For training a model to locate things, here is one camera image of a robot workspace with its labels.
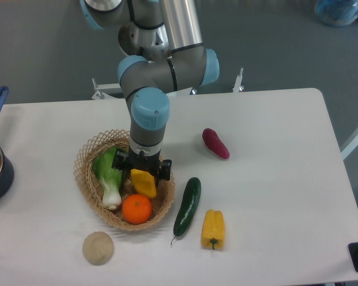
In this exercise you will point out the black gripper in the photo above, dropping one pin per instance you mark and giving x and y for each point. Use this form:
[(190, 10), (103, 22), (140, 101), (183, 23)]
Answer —
[(161, 170)]

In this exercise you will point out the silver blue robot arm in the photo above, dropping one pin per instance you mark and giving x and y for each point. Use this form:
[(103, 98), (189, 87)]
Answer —
[(146, 83)]

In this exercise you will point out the woven wicker basket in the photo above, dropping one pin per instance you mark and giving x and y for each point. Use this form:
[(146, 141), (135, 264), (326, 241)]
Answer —
[(93, 191)]

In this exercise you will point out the green bok choy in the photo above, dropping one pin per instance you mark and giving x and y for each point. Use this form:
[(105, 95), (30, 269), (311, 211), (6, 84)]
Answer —
[(110, 179)]

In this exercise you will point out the orange fruit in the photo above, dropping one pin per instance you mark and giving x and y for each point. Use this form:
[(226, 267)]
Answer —
[(136, 209)]

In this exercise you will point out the green cucumber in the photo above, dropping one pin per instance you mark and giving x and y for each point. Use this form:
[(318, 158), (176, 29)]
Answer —
[(189, 204)]

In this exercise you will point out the purple sweet potato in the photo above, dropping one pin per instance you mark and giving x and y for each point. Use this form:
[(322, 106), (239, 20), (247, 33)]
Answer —
[(214, 143)]

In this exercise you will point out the beige steamed bun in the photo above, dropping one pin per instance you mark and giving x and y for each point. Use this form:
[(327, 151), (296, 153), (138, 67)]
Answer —
[(98, 248)]

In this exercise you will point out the yellow bell pepper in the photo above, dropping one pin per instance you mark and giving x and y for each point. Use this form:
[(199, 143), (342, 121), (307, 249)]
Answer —
[(213, 230)]

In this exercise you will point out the blue plastic bag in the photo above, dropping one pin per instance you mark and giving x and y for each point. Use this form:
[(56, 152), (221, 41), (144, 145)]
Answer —
[(336, 13)]

